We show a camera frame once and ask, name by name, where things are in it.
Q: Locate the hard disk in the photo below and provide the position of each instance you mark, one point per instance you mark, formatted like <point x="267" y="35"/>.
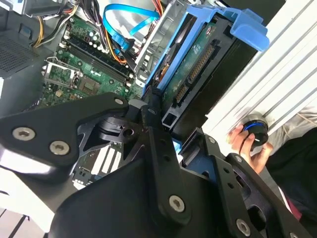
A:
<point x="198" y="67"/>

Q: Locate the person hand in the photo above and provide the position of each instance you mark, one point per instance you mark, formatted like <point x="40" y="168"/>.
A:
<point x="257" y="161"/>

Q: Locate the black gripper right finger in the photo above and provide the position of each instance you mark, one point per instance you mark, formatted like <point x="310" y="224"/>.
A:
<point x="223" y="171"/>

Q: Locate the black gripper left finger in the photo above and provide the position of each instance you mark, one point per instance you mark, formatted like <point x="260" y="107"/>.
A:
<point x="49" y="124"/>

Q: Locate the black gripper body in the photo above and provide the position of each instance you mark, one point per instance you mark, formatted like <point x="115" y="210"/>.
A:
<point x="111" y="205"/>

